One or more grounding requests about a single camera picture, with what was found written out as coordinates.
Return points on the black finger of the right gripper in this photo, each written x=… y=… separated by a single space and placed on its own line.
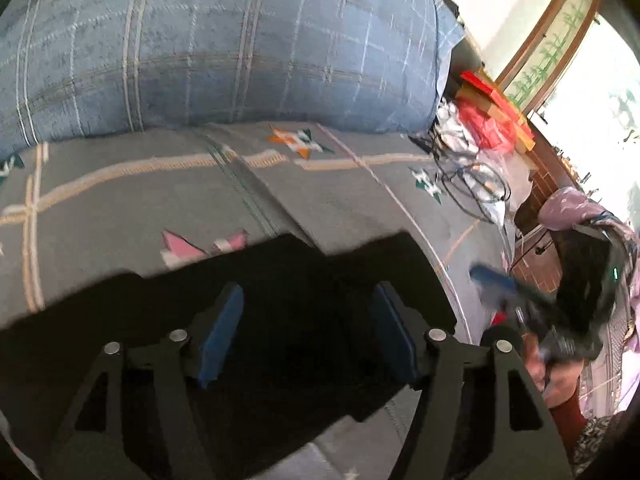
x=487 y=277

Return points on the orange yellow boxes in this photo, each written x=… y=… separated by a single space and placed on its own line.
x=479 y=89

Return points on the white papers pile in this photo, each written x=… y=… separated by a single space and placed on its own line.
x=451 y=134

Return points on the person's right hand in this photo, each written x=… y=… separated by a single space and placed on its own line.
x=558 y=382

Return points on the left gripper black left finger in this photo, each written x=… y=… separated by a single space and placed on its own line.
x=198 y=351

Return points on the wooden window frame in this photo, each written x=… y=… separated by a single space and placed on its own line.
x=537 y=66

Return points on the purple floral cloth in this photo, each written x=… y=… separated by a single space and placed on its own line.
x=568 y=207

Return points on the grey patterned bed sheet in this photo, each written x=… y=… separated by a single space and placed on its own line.
x=77 y=212

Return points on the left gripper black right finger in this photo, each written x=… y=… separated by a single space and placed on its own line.
x=479 y=415

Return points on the red plastic bag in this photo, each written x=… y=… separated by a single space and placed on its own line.
x=489 y=133

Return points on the black pants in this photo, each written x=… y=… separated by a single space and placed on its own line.
x=305 y=353

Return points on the red right sleeve forearm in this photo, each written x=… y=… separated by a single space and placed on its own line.
x=571 y=424

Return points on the blue plaid pillow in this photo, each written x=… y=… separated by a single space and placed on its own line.
x=77 y=68

